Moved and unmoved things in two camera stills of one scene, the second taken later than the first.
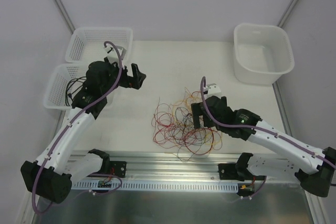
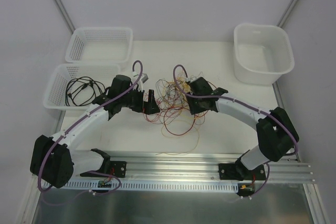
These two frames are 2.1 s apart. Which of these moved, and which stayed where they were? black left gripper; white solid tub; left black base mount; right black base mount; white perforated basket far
Moved: black left gripper
Stayed: white perforated basket far; left black base mount; right black base mount; white solid tub
